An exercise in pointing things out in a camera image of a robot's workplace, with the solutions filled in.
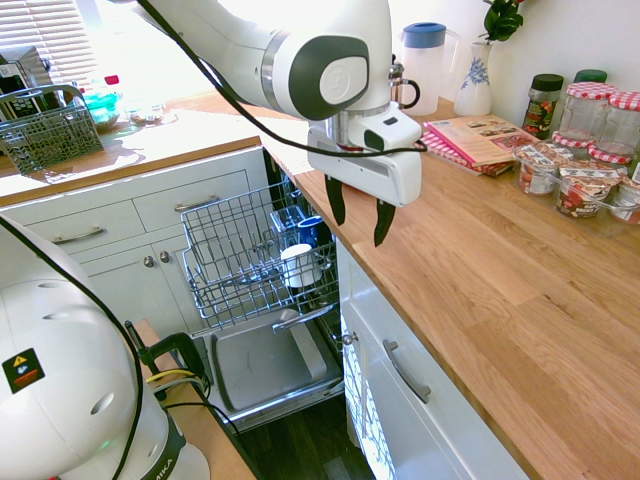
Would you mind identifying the red checkered book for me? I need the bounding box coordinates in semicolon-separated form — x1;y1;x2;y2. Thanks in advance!
418;130;516;178

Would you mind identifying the pink cookbook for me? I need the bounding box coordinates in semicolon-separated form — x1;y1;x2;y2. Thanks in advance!
422;114;540;169

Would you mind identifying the grey plastic cutlery basket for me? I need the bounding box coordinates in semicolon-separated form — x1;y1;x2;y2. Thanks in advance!
0;83;106;176

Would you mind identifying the steel dishwasher door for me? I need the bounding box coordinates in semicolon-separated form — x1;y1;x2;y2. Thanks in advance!
191;310;347;434

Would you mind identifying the yogurt pot with foil lid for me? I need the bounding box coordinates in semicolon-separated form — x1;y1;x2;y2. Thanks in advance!
554;160;629;220
513;141;574;196
607;176;640;226

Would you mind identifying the black screw clamp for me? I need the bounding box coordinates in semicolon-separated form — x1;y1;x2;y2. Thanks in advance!
124;320;212;402

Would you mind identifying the white window blind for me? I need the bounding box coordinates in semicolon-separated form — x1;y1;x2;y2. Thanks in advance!
0;0;97;84

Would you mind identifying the clear bottle with red cap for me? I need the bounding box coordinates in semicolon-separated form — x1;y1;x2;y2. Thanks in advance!
81;74;124;134

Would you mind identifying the glass french press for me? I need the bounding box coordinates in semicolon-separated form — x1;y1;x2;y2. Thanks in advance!
388;53;423;112

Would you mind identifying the clear glass container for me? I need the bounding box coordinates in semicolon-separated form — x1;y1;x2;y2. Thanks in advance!
269;206;307;237

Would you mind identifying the white vase with blue print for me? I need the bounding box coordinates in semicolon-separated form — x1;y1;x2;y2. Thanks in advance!
452;41;496;118

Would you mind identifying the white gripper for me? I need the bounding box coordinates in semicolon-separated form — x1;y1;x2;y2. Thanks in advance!
306;117;424;248

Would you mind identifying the yellow cable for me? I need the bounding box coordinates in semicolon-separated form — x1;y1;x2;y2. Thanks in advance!
144;368;202;387

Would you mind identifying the small jar red checkered lid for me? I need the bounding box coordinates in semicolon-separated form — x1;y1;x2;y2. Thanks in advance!
551;129;597;155
586;143;634;167

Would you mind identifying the black cable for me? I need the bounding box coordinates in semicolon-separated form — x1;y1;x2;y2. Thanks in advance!
0;217;147;480
137;0;429;157

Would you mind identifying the white mug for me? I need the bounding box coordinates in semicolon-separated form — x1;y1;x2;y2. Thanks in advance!
279;243;324;291

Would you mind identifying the white cabinet with drawers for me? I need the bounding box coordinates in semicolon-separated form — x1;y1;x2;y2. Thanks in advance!
0;145;275;351

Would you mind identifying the blue cup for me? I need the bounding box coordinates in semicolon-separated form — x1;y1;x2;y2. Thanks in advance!
297;216;324;249

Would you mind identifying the wire dishwasher rack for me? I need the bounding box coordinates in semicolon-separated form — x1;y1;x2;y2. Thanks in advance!
180;180;342;332

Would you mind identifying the spice jar with black lid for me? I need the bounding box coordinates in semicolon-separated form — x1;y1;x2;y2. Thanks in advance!
521;73;565;142

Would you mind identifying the silver drawer handle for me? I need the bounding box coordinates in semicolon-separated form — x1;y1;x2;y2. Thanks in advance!
173;195;222;214
51;226;107;245
381;339;433;405

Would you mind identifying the glass jar red checkered lid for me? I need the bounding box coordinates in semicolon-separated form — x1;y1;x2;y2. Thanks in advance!
597;90;640;157
556;81;617;144

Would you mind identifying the small clear glass jar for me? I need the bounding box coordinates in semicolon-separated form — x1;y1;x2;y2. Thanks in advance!
124;93;167;126

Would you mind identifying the silver coffee machine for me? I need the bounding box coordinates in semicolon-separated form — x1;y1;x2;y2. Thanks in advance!
0;46;52;123

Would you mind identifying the clear pitcher with blue lid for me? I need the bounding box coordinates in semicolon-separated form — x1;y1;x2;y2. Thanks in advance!
398;21;462;118

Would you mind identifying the white cabinet under worktop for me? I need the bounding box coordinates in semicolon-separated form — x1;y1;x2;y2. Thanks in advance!
335;236;532;480

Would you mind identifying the jar with green lid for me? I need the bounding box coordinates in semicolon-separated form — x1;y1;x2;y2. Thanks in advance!
573;68;609;86

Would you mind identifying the wooden robot mounting board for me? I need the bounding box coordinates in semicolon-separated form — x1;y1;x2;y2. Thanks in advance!
131;318;263;480

